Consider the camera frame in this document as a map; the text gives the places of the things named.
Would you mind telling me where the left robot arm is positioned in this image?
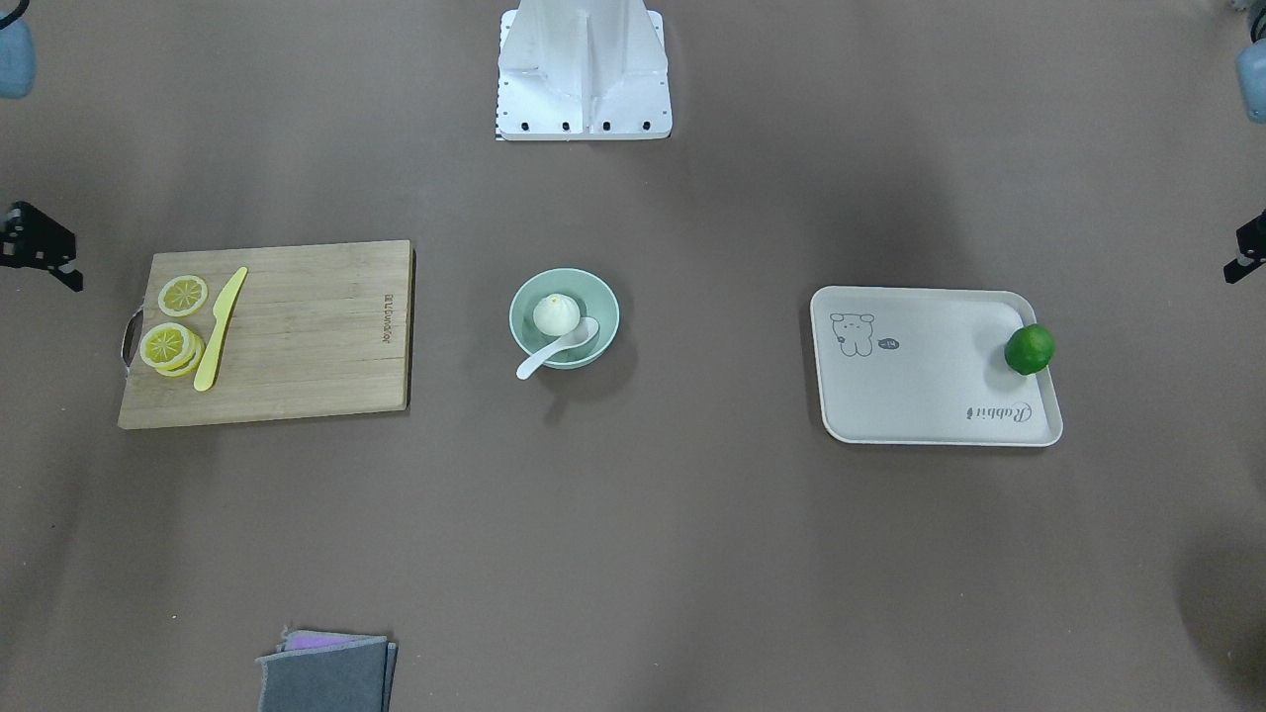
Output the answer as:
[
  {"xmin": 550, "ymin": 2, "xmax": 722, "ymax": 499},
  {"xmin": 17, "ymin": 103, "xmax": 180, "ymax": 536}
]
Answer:
[{"xmin": 1225, "ymin": 1, "xmax": 1265, "ymax": 125}]

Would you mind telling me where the bamboo cutting board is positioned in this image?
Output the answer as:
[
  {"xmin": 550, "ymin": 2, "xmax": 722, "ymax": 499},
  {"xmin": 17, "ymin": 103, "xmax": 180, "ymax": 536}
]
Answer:
[{"xmin": 118, "ymin": 239, "xmax": 415, "ymax": 431}]

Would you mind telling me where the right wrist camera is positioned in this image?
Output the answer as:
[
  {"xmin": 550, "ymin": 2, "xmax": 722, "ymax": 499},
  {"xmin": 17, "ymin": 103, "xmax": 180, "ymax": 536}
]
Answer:
[{"xmin": 1, "ymin": 200, "xmax": 84, "ymax": 293}]

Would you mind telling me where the mint green bowl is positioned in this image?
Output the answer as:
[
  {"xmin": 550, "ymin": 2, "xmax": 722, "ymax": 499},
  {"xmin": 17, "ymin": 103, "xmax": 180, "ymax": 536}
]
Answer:
[{"xmin": 509, "ymin": 269, "xmax": 622, "ymax": 370}]

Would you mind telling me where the white ceramic spoon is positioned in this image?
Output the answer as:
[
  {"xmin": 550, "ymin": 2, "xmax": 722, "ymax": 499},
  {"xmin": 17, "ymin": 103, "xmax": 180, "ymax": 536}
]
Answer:
[{"xmin": 515, "ymin": 315, "xmax": 600, "ymax": 380}]

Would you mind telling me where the grey folded cloth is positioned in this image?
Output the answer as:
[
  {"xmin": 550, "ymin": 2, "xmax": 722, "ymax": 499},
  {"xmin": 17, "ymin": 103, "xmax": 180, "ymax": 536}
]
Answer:
[{"xmin": 256, "ymin": 628, "xmax": 399, "ymax": 711}]

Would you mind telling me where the lemon slice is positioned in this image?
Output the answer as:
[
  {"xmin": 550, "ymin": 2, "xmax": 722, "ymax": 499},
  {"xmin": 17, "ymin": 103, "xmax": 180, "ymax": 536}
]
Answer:
[
  {"xmin": 154, "ymin": 333, "xmax": 205, "ymax": 378},
  {"xmin": 157, "ymin": 274, "xmax": 210, "ymax": 318},
  {"xmin": 138, "ymin": 321, "xmax": 203, "ymax": 371}
]

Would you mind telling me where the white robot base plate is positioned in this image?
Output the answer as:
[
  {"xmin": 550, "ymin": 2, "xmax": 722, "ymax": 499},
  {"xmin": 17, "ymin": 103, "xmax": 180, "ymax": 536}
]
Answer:
[{"xmin": 495, "ymin": 1, "xmax": 674, "ymax": 141}]

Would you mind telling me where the yellow plastic knife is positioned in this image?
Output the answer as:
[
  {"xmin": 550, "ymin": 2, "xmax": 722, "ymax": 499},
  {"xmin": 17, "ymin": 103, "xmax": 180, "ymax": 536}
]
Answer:
[{"xmin": 192, "ymin": 266, "xmax": 248, "ymax": 393}]

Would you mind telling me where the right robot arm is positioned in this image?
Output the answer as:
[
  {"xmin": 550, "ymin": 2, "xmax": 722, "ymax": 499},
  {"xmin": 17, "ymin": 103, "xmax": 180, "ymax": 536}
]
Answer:
[{"xmin": 1, "ymin": 0, "xmax": 37, "ymax": 100}]

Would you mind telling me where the green lime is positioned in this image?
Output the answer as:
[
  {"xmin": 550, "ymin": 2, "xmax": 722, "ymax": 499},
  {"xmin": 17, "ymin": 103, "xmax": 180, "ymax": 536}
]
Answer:
[{"xmin": 1004, "ymin": 323, "xmax": 1056, "ymax": 378}]

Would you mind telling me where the cream rabbit tray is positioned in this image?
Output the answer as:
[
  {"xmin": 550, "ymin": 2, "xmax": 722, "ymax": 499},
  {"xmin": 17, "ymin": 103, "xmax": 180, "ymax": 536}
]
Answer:
[{"xmin": 809, "ymin": 288, "xmax": 1063, "ymax": 448}]

